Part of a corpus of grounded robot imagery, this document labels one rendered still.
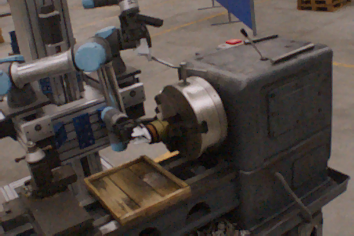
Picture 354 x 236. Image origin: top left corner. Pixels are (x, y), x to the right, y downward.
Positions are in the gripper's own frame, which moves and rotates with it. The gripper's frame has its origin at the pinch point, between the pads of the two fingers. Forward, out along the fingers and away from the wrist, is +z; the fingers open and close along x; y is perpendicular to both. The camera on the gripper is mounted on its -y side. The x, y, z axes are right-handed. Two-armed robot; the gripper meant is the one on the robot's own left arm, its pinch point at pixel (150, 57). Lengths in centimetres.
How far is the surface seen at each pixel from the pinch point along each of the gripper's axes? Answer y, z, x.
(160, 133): 7.8, 28.6, 4.4
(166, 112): 0.6, 22.3, 0.3
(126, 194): 25, 47, -6
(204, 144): -4.0, 37.6, 12.6
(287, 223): -34, 86, 10
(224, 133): -13.6, 36.6, 13.3
